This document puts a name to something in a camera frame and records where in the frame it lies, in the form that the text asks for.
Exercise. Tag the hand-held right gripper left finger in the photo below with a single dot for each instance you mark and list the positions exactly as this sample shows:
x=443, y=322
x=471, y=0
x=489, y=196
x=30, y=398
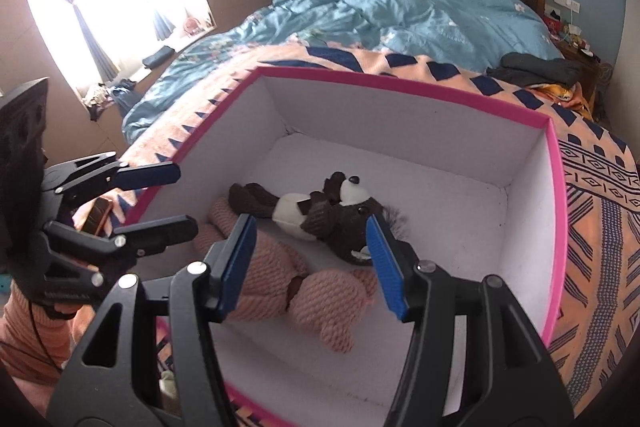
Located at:
x=237, y=267

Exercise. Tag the brown moose plush toy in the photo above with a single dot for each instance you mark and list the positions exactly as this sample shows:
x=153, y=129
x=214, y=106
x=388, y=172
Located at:
x=350, y=227

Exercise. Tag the pink storage box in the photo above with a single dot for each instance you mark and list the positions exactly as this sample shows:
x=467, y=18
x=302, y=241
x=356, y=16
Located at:
x=400, y=147

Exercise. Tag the white wall socket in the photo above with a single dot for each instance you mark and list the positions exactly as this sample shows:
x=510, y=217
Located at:
x=567, y=2

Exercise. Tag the folded dark clothes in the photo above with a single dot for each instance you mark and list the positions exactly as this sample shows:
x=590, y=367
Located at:
x=540, y=67

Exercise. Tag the wooden nightstand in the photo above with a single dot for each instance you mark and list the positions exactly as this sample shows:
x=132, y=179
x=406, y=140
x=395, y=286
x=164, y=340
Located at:
x=585, y=57

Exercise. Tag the orange patterned blanket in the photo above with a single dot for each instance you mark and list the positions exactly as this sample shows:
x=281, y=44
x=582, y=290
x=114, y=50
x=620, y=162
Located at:
x=600, y=217

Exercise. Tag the light blue floral quilt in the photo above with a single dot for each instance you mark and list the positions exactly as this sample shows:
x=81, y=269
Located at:
x=400, y=12

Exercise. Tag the dark pouch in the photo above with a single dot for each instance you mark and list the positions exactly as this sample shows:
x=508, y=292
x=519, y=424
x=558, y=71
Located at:
x=157, y=57

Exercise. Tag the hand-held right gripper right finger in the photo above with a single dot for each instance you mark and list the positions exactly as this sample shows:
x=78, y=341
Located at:
x=385, y=272

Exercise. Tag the orange cloth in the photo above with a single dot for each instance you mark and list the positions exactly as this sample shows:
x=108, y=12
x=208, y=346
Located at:
x=560, y=96

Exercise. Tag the pink knitted plush toy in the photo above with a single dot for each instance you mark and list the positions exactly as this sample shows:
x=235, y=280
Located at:
x=320, y=302

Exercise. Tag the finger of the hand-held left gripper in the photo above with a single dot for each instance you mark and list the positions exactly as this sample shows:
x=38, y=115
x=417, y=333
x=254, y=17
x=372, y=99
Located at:
x=145, y=175
x=160, y=233

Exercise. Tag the person's left forearm pink sleeve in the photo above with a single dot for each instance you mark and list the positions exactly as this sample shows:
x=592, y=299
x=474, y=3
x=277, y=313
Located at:
x=30, y=337

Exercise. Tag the pile of small clutter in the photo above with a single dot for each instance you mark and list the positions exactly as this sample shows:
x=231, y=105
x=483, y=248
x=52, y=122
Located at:
x=107, y=97

